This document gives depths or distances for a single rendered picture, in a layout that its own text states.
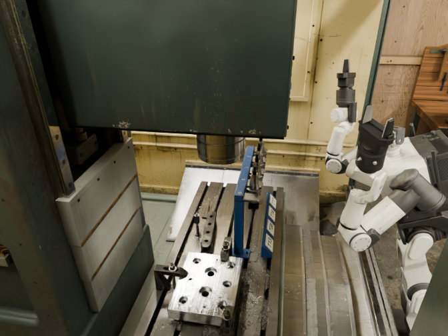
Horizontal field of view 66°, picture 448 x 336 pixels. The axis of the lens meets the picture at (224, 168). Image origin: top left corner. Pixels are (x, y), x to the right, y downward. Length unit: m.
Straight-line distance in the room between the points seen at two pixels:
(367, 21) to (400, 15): 1.80
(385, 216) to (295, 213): 0.86
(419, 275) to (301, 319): 0.67
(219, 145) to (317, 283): 0.92
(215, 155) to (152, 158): 1.43
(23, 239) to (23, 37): 0.55
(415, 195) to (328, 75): 0.94
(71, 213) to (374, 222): 1.04
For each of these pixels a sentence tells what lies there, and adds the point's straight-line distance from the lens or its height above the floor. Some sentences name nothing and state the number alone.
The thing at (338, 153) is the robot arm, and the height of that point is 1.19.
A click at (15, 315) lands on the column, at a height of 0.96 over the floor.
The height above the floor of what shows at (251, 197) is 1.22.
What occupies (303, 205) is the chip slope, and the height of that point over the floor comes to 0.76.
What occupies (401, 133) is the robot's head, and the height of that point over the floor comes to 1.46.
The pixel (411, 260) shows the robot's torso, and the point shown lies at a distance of 1.86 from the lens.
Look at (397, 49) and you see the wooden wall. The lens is 3.89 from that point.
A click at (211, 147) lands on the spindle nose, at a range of 1.05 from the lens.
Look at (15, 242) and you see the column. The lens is 1.19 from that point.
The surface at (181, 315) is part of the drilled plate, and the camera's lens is 1.32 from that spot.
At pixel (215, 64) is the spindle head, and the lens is 0.92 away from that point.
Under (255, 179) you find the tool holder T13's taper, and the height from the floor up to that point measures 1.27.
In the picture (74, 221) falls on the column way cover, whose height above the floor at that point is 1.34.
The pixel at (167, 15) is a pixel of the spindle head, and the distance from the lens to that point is 0.93.
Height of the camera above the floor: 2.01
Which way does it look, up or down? 29 degrees down
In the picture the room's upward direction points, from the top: 1 degrees counter-clockwise
